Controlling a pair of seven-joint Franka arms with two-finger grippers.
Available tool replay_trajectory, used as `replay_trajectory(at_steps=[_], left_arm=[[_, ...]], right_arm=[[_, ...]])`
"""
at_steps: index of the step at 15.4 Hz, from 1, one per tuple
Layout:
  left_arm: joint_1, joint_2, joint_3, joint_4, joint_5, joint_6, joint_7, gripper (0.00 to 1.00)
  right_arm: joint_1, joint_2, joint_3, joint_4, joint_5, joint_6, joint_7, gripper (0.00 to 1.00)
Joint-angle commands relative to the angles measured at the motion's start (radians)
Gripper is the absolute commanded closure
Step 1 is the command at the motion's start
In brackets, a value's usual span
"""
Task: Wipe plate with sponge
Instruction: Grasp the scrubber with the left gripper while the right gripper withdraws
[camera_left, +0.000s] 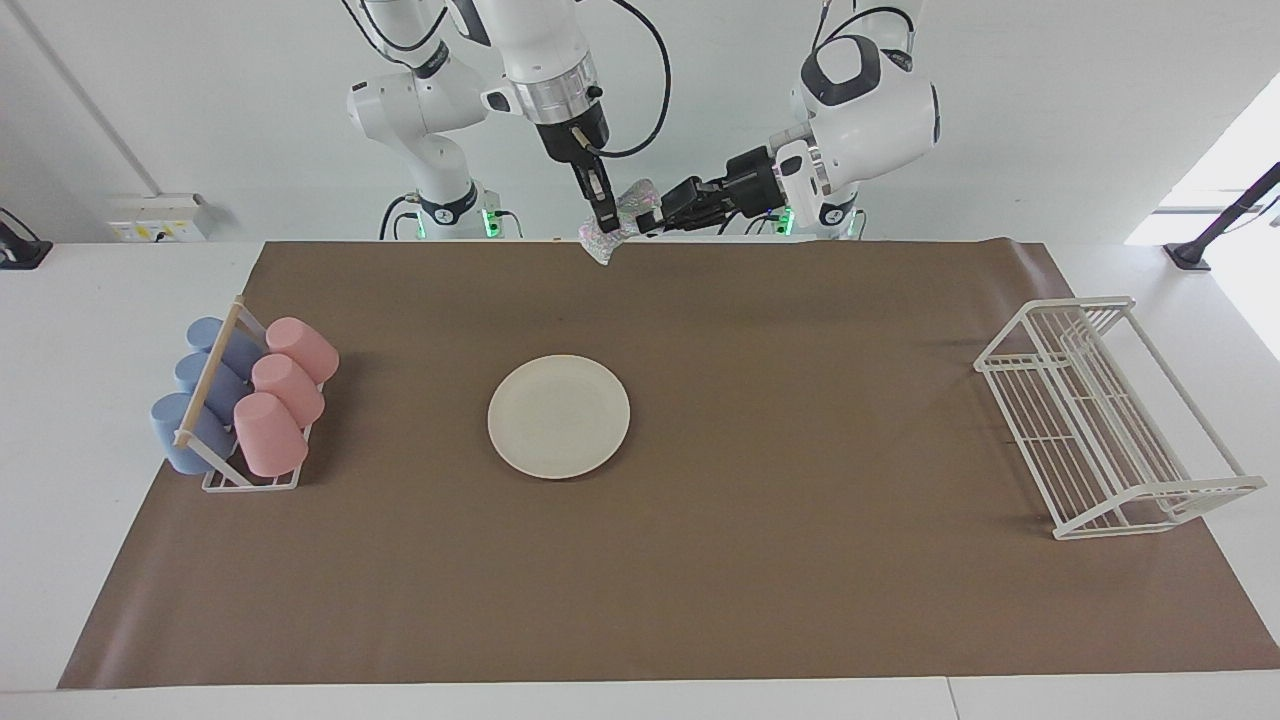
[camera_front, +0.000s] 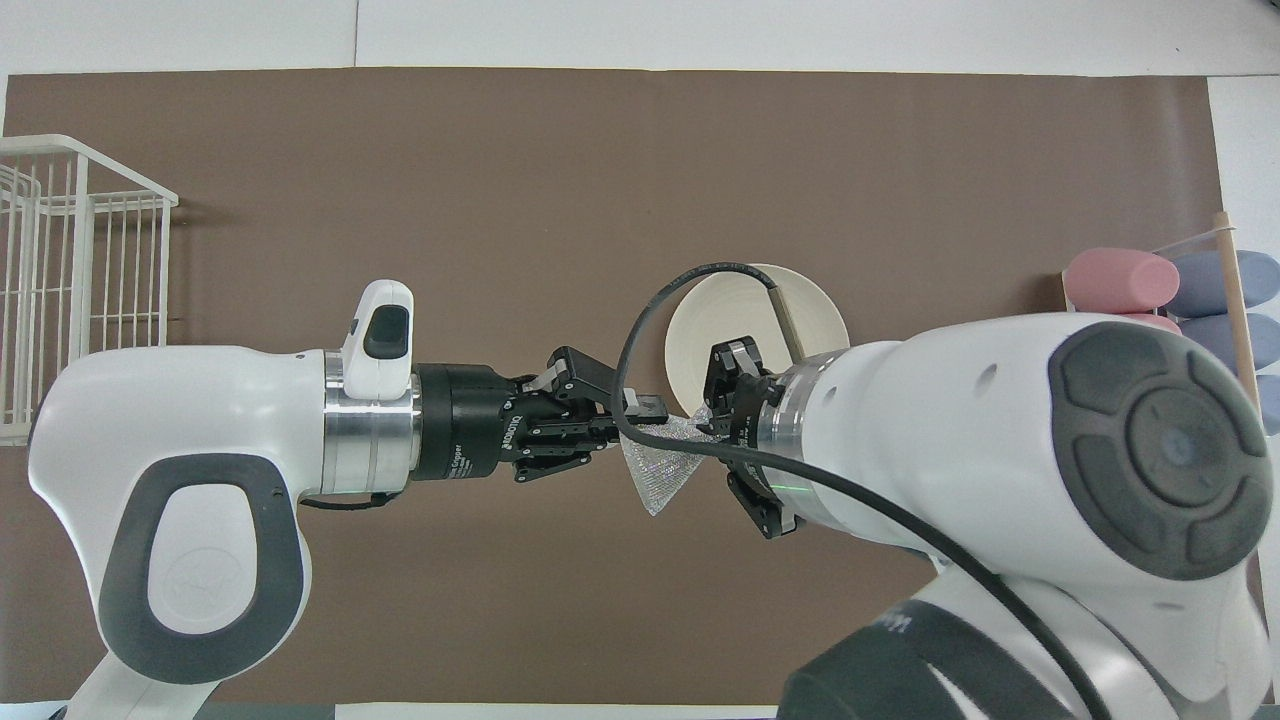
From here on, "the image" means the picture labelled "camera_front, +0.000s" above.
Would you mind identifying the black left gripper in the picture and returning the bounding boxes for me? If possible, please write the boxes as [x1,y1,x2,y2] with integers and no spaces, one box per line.
[412,347,669,486]

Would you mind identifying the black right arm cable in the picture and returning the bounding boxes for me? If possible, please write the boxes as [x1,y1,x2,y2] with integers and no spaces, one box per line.
[612,262,1113,720]

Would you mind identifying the silver mesh sponge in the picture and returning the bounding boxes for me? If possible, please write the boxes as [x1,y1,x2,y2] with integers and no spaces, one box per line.
[620,405,741,518]

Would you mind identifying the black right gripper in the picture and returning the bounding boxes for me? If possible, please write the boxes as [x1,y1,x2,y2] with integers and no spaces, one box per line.
[707,338,801,541]

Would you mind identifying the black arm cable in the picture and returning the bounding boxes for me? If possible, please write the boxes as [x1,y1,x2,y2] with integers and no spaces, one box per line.
[612,262,1113,720]
[297,488,403,512]

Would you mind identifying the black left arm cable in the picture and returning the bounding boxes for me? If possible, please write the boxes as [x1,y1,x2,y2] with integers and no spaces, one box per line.
[297,488,403,512]

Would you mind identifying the cream round plate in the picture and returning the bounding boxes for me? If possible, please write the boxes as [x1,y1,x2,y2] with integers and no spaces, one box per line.
[665,263,852,413]

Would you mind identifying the brown paper table mat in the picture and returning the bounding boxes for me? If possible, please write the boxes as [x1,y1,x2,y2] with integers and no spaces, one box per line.
[0,68,1277,706]

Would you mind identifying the white cup rack wooden handle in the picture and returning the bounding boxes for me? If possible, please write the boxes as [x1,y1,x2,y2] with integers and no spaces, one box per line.
[1060,212,1263,411]

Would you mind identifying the white wire dish rack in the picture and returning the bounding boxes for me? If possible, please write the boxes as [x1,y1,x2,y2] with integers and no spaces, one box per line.
[0,134,179,447]

